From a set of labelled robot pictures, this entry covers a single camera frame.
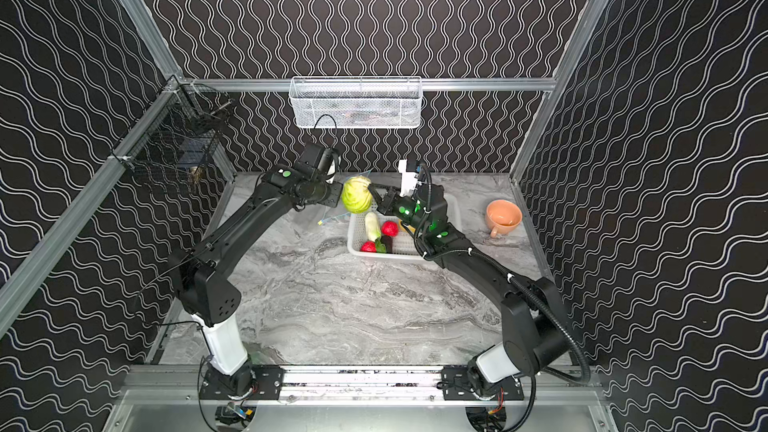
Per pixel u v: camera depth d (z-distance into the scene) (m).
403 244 1.00
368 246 0.93
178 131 0.96
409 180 0.70
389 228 0.99
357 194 0.74
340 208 0.75
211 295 0.46
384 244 0.92
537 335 0.43
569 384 0.76
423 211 0.60
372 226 1.00
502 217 1.05
